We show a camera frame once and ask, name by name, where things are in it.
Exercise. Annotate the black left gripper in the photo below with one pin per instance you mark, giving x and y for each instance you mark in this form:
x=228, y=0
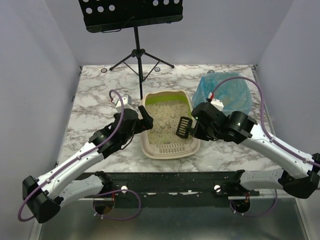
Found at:
x=141, y=120

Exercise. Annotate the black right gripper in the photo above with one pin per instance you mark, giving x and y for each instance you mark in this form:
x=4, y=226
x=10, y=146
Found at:
x=198, y=129

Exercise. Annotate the beige green litter box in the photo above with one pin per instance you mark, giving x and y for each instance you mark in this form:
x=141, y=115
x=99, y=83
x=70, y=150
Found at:
x=166, y=107

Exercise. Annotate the black litter scoop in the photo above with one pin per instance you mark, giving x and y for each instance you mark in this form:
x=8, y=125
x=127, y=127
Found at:
x=184, y=128

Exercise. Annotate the bin with blue bag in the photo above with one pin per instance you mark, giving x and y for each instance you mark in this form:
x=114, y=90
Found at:
x=234, y=94

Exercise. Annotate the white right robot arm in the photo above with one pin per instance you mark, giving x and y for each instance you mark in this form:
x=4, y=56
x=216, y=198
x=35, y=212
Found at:
x=297, y=174

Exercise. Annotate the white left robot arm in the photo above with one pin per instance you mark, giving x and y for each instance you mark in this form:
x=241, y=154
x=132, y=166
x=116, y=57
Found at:
x=45, y=195

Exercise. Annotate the black music stand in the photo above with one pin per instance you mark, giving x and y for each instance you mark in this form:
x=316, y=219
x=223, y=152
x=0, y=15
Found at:
x=112, y=16

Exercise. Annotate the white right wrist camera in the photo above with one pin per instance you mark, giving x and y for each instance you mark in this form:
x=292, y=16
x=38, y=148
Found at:
x=217, y=104

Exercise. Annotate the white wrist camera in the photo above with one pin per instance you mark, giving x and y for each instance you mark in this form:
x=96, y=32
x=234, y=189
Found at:
x=217, y=104
x=127, y=102

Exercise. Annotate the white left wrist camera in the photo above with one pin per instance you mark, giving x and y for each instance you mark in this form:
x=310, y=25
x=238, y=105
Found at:
x=127, y=102

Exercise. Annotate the black mounting base rail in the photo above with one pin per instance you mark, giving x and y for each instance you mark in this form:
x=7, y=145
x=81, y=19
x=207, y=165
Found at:
x=174, y=189

